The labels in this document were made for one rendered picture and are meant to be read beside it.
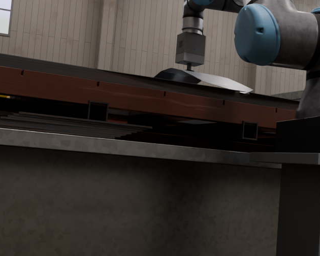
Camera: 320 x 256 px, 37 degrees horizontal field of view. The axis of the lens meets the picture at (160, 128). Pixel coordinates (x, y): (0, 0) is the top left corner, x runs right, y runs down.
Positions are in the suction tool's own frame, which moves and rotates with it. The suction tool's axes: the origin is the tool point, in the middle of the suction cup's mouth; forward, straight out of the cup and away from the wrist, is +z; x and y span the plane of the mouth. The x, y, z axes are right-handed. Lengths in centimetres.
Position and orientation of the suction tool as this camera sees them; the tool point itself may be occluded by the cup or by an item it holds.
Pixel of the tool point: (188, 76)
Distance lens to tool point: 173.1
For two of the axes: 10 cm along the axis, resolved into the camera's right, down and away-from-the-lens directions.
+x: 4.6, -0.3, -8.9
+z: -0.8, 9.9, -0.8
